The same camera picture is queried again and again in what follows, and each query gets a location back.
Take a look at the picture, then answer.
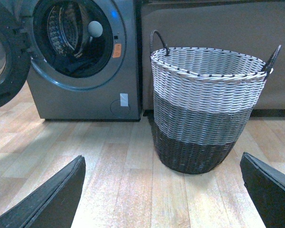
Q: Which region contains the orange warning sticker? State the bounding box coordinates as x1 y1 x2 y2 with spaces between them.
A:
112 43 122 58

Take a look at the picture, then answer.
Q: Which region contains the white tape strip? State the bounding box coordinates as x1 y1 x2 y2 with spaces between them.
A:
120 93 128 107

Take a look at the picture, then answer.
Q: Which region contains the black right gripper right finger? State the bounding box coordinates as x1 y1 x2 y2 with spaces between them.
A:
240 152 285 228

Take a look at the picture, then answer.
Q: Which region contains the grey front-load washing machine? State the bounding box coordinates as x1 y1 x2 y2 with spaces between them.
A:
13 0 142 121

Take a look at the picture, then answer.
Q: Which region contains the grey dryer ball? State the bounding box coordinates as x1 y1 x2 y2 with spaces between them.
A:
88 21 103 38

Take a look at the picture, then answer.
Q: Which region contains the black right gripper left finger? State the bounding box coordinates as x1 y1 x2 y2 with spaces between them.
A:
0 155 86 228

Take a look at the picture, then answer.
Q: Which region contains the woven white grey black basket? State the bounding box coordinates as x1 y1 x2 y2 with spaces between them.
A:
150 44 280 174

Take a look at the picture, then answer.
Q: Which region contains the round washing machine door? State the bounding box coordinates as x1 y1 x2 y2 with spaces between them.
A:
0 0 30 107

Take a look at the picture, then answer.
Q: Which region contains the dark blue garment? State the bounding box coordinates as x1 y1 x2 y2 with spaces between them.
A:
53 56 97 77

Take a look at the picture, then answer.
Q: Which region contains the brown couch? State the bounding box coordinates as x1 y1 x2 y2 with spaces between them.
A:
141 0 285 117

